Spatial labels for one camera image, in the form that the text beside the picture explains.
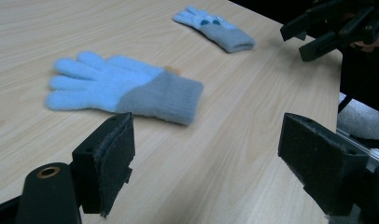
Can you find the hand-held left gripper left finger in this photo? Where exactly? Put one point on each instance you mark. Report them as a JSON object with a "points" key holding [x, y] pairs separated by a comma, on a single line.
{"points": [[114, 161]]}

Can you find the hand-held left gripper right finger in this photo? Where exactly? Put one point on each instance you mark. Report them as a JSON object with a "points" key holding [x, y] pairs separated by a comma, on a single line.
{"points": [[321, 161]]}

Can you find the small blue grey knit glove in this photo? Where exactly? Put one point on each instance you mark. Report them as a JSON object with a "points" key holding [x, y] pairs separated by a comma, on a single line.
{"points": [[223, 34]]}

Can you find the large blue grey knit glove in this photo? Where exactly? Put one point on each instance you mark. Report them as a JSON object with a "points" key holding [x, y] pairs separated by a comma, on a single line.
{"points": [[122, 84]]}

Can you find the dark cloth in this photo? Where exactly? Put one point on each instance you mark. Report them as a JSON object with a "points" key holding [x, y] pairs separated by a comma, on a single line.
{"points": [[365, 81]]}

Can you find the silver metal rail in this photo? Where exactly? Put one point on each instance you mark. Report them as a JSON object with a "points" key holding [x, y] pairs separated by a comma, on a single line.
{"points": [[365, 149]]}

